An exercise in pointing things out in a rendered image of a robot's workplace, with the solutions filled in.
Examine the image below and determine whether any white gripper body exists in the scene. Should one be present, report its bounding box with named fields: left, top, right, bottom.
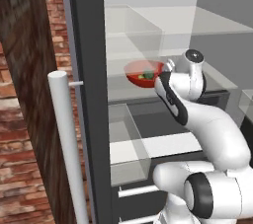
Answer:
left=163, top=58, right=177, bottom=74

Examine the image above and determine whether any clear fridge door bin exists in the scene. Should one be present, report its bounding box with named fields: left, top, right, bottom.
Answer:
left=108, top=103, right=153, bottom=188
left=104, top=4, right=165, bottom=60

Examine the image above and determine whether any glass fridge shelf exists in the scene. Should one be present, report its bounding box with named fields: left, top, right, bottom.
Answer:
left=131, top=5, right=253, bottom=37

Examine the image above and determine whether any white fridge drawer handle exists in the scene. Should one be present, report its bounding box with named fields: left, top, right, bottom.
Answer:
left=118, top=184, right=160, bottom=199
left=118, top=213, right=160, bottom=224

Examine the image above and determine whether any white fridge door handle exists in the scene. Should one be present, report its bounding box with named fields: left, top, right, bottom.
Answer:
left=47, top=70, right=91, bottom=224

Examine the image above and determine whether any green broccoli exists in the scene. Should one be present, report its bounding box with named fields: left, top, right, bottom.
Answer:
left=137, top=70, right=155, bottom=81

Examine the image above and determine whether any red bowl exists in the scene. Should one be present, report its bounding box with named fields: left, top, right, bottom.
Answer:
left=124, top=60, right=165, bottom=89

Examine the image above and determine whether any dark wood cabinet panel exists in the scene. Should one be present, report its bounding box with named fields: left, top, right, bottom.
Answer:
left=0, top=0, right=77, bottom=224

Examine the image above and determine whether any dark grey fridge door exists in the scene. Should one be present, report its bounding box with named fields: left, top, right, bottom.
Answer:
left=59, top=0, right=115, bottom=224

